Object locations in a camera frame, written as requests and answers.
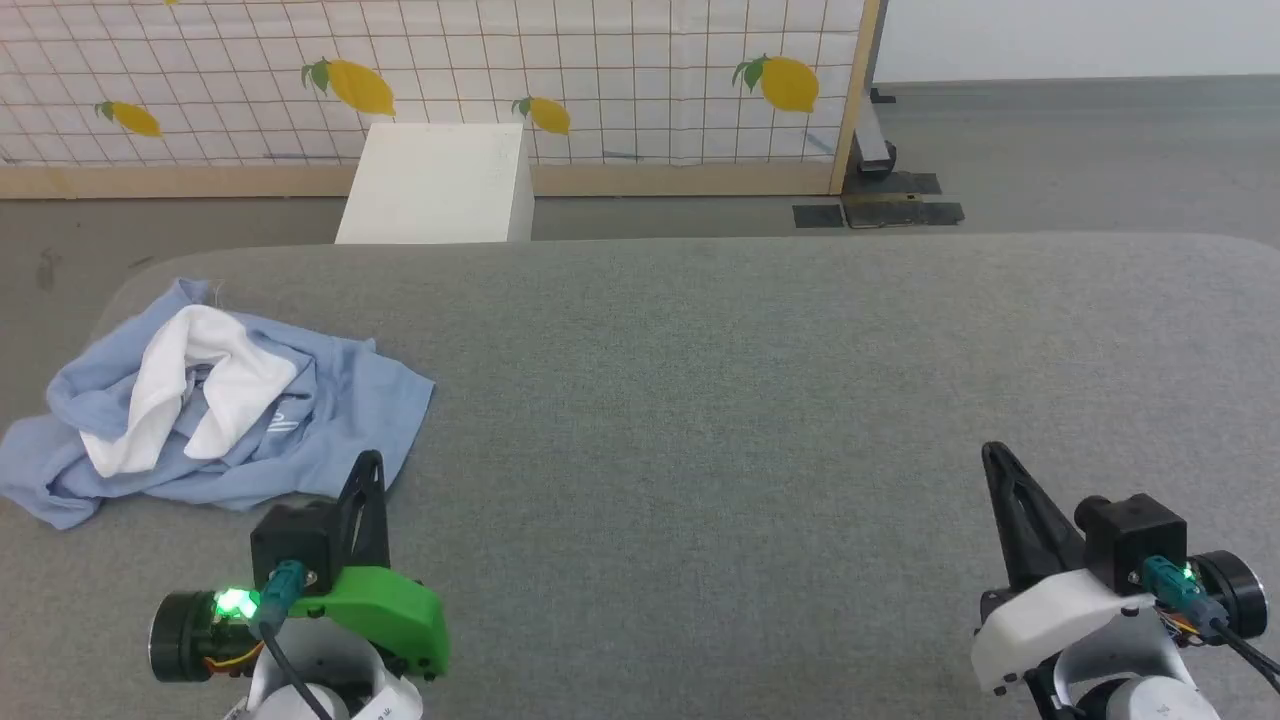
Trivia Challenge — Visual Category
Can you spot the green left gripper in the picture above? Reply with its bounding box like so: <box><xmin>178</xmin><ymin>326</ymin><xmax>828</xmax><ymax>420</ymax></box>
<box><xmin>150</xmin><ymin>450</ymin><xmax>451</xmax><ymax>681</ymax></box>

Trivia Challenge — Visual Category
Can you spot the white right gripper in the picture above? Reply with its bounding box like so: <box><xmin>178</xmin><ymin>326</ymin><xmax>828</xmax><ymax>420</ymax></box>
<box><xmin>970</xmin><ymin>442</ymin><xmax>1266</xmax><ymax>693</ymax></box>

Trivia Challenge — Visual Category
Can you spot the light blue polo shirt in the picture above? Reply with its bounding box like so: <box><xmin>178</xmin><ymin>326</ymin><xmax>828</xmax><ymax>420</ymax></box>
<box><xmin>0</xmin><ymin>277</ymin><xmax>437</xmax><ymax>531</ymax></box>

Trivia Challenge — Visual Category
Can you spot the large black floor plate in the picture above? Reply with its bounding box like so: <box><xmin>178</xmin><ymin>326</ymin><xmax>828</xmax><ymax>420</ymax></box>
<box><xmin>843</xmin><ymin>172</ymin><xmax>966</xmax><ymax>229</ymax></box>

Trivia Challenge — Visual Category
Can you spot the white box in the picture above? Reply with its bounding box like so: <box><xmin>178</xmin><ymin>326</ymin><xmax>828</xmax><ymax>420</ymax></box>
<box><xmin>335</xmin><ymin>122</ymin><xmax>536</xmax><ymax>245</ymax></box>

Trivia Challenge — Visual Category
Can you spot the metal partition stand leg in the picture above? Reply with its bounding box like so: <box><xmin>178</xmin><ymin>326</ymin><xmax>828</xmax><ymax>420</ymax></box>
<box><xmin>852</xmin><ymin>88</ymin><xmax>899</xmax><ymax>181</ymax></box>

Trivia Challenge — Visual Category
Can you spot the white partition board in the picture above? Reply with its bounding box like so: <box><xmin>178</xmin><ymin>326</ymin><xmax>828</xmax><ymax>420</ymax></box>
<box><xmin>875</xmin><ymin>0</ymin><xmax>1280</xmax><ymax>85</ymax></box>

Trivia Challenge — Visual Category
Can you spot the lemon print partition panel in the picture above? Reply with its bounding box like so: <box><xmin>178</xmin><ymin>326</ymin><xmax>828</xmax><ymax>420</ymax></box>
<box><xmin>0</xmin><ymin>0</ymin><xmax>883</xmax><ymax>198</ymax></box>

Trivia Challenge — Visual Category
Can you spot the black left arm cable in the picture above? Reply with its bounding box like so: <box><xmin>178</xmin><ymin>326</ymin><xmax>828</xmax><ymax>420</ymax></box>
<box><xmin>252</xmin><ymin>560</ymin><xmax>338</xmax><ymax>720</ymax></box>

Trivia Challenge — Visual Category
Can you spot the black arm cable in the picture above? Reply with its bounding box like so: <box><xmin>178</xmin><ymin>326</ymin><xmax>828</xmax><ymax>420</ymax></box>
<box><xmin>252</xmin><ymin>560</ymin><xmax>338</xmax><ymax>720</ymax></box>
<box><xmin>1145</xmin><ymin>558</ymin><xmax>1280</xmax><ymax>696</ymax></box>

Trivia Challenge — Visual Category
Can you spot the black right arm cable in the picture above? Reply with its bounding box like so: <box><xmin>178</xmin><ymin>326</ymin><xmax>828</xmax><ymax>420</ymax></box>
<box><xmin>1145</xmin><ymin>558</ymin><xmax>1280</xmax><ymax>696</ymax></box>

